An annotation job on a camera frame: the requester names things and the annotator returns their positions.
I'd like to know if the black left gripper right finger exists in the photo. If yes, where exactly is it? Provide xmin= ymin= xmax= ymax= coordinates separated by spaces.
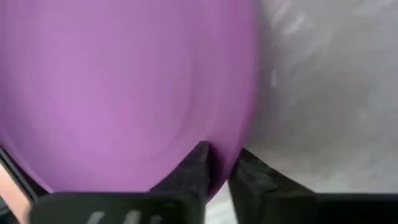
xmin=228 ymin=148 xmax=398 ymax=224

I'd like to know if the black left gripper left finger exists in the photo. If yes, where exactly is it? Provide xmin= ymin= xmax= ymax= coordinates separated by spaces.
xmin=29 ymin=141 xmax=213 ymax=224

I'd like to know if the purple plate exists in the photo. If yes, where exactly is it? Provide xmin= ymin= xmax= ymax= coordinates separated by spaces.
xmin=0 ymin=0 xmax=265 ymax=203

